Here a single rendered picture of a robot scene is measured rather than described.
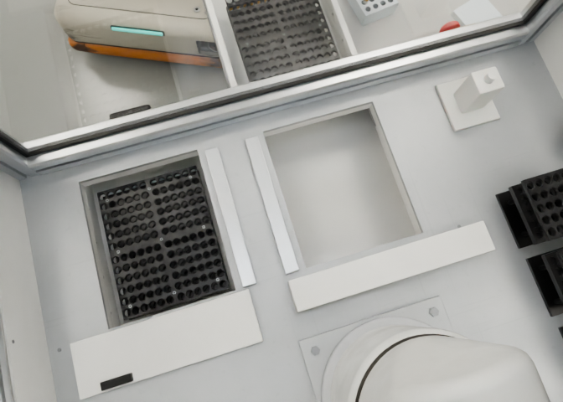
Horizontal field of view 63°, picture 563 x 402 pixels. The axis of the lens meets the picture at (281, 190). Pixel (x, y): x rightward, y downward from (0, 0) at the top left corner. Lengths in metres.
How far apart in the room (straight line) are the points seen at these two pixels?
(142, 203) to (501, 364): 0.61
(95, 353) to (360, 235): 0.49
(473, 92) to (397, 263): 0.30
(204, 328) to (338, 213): 0.33
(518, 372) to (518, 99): 0.59
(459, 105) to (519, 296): 0.33
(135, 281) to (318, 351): 0.32
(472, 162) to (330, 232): 0.28
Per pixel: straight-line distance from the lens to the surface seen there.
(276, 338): 0.74
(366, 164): 0.92
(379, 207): 0.90
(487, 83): 0.81
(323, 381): 0.72
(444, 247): 0.76
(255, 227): 0.75
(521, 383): 0.43
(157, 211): 0.82
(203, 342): 0.73
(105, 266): 0.89
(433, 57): 0.86
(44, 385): 0.78
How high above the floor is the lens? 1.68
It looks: 75 degrees down
